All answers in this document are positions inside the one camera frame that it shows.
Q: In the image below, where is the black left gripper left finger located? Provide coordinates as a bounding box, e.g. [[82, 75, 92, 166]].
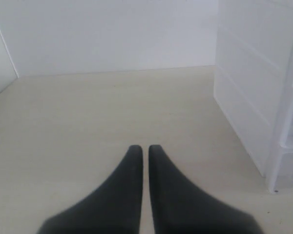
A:
[[38, 145, 143, 234]]

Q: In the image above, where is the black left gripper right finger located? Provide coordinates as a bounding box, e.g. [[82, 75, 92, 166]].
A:
[[148, 145, 261, 234]]

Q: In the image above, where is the white translucent plastic drawer cabinet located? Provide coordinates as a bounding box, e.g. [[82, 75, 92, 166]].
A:
[[213, 0, 293, 194]]

